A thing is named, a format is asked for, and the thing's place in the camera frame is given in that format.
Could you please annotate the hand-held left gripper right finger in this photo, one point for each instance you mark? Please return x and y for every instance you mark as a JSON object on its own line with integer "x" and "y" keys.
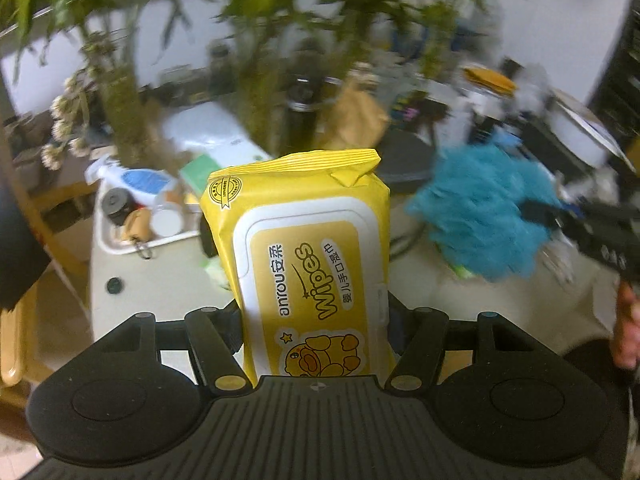
{"x": 405, "y": 320}

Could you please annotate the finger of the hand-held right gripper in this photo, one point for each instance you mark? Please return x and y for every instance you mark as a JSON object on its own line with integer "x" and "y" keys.
{"x": 545, "y": 214}

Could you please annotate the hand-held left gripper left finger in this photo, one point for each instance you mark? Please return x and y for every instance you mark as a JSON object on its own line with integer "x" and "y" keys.
{"x": 222, "y": 322}

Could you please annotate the teal fluffy bath pouf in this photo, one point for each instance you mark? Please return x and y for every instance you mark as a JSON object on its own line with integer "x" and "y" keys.
{"x": 480, "y": 215}

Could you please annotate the yellow wet wipes packet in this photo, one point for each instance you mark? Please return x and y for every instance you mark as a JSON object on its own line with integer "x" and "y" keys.
{"x": 305, "y": 260}

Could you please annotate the person's right hand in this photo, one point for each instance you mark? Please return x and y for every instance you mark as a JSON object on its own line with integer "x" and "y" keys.
{"x": 627, "y": 330}

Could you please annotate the small black cap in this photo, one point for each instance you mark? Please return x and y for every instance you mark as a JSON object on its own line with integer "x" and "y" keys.
{"x": 115, "y": 286}

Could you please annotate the white cup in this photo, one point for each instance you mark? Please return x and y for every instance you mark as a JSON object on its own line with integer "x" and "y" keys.
{"x": 166, "y": 221}

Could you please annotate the white plastic tray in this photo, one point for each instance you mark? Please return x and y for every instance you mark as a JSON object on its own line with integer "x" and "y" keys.
{"x": 107, "y": 245}

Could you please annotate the yellow bag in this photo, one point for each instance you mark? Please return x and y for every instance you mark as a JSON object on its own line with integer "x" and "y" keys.
{"x": 492, "y": 80}

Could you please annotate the grey zip case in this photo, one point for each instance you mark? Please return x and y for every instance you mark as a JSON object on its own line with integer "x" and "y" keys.
{"x": 407, "y": 157}

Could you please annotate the green and white box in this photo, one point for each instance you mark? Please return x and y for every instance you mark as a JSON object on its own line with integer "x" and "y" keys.
{"x": 199, "y": 170}

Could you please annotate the black round jar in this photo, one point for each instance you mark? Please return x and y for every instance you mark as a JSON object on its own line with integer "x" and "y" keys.
{"x": 116, "y": 205}

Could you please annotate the white spray bottle blue label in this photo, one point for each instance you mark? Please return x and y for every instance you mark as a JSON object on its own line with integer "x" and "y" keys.
{"x": 135, "y": 180}

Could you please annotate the wooden chair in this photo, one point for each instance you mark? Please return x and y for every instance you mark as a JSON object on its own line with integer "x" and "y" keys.
{"x": 55, "y": 280}

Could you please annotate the white box with green label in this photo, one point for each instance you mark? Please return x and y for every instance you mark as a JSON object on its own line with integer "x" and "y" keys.
{"x": 210, "y": 127}

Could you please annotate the bamboo plant in glass vase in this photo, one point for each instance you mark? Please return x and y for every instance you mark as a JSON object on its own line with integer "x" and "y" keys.
{"x": 257, "y": 95}
{"x": 131, "y": 110}
{"x": 435, "y": 45}

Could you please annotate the brown paper bag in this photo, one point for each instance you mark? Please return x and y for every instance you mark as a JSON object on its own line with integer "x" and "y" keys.
{"x": 357, "y": 117}

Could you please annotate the dark cloth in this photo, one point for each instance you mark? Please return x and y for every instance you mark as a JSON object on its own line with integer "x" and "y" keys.
{"x": 20, "y": 255}

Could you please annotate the black thermos bottle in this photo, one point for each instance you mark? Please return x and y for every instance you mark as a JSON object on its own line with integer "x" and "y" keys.
{"x": 304, "y": 115}

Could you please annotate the dried white flowers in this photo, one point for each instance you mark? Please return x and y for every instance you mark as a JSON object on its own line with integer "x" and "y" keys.
{"x": 70, "y": 120}

